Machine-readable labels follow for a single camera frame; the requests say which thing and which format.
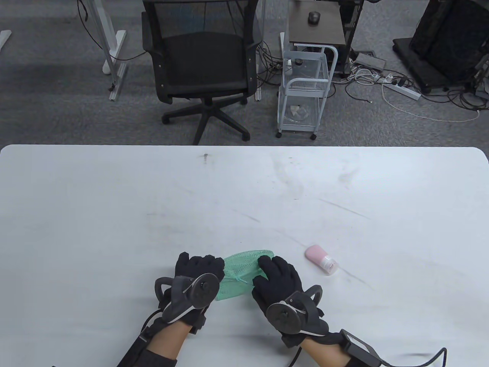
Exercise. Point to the person's left hand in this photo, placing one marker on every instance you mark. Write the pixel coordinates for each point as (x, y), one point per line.
(204, 263)

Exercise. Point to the person's right hand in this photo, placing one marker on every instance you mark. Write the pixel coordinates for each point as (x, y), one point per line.
(280, 279)

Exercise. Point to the green mesh toiletry bag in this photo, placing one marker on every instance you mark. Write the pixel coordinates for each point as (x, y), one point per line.
(238, 267)

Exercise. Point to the pink cleansing milk bottle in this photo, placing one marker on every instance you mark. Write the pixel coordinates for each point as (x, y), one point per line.
(317, 256)

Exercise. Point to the person's right forearm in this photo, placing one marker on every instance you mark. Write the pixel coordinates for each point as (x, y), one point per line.
(324, 355)

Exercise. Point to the person's left forearm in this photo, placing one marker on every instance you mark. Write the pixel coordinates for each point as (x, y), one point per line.
(164, 344)

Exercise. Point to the dark grey hand controller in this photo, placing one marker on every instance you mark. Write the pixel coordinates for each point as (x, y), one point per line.
(284, 317)
(202, 292)

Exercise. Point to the black wrist sensor box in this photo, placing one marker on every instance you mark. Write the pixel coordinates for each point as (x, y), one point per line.
(133, 349)
(361, 349)

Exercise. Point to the crumpled clear plastic wrap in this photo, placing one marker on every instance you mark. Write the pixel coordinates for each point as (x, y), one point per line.
(300, 112)

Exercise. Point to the black mesh office chair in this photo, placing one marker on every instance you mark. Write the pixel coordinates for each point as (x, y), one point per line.
(202, 61)

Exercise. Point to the white power strip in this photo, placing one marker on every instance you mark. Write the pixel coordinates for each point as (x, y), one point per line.
(405, 91)

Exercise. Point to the white desk leg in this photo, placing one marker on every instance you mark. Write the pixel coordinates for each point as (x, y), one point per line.
(113, 47)

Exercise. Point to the grey power adapter box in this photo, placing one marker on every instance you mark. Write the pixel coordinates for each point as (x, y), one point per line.
(369, 61)

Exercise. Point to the dark brown side table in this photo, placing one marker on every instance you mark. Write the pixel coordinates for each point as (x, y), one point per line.
(324, 32)

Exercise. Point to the black computer mouse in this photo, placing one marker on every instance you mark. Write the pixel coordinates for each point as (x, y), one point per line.
(314, 17)

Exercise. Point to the white desk foot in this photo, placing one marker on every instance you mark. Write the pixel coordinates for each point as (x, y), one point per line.
(4, 38)

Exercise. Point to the aluminium rail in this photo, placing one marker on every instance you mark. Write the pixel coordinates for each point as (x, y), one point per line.
(259, 90)
(117, 86)

